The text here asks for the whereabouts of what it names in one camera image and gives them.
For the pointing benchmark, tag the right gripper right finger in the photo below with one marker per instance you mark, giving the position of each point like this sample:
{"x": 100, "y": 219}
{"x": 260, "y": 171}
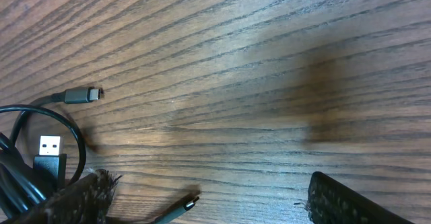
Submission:
{"x": 330, "y": 202}

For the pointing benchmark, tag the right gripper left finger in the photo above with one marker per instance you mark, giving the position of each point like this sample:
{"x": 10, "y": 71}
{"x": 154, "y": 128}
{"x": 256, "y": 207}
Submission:
{"x": 86, "y": 201}

